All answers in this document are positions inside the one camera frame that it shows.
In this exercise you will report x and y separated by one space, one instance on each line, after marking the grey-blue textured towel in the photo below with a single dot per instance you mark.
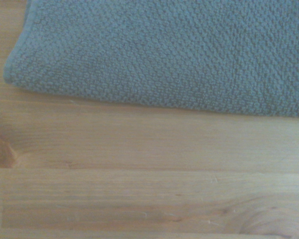
164 54

